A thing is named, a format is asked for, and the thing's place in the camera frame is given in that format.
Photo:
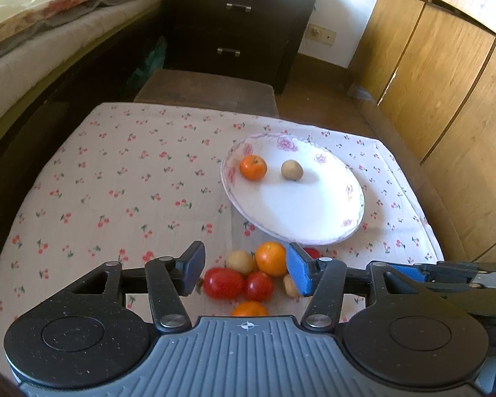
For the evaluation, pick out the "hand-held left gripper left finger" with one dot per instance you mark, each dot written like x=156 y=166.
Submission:
x=193 y=265

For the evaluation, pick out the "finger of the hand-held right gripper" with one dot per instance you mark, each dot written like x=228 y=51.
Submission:
x=415 y=270

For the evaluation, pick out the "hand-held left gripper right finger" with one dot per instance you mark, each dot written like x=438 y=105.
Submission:
x=297 y=273

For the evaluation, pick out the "brown longan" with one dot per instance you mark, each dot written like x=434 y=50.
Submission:
x=239 y=261
x=290 y=286
x=292 y=170

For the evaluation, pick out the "small red tomato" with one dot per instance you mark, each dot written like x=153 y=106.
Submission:
x=313 y=252

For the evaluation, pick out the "orange tangerine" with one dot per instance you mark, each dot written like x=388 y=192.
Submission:
x=253 y=167
x=271 y=259
x=250 y=309

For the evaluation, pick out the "long red tomato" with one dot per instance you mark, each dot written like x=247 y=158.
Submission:
x=223 y=283

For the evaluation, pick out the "round red tomato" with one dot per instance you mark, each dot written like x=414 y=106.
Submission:
x=259 y=286

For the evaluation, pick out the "white floral plate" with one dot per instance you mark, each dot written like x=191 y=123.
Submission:
x=306 y=206

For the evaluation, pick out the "cherry print tablecloth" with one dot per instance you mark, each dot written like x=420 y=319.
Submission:
x=128 y=182

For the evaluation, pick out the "brown wooden stool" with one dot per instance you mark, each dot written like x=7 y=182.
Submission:
x=206 y=91

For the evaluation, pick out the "light wooden wardrobe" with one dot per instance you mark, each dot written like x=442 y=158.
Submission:
x=450 y=70

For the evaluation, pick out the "teal bag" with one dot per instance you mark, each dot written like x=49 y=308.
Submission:
x=153 y=60

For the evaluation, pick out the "dark wooden nightstand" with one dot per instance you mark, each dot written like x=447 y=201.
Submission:
x=252 y=29

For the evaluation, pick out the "bed with floral blanket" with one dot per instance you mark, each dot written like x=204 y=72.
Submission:
x=33 y=62

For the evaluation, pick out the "floral blanket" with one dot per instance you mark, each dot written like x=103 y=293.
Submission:
x=45 y=0

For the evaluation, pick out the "dark wooden bed frame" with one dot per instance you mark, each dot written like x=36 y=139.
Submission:
x=66 y=103

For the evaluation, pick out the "beige wall outlet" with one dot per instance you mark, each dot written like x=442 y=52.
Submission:
x=321 y=35

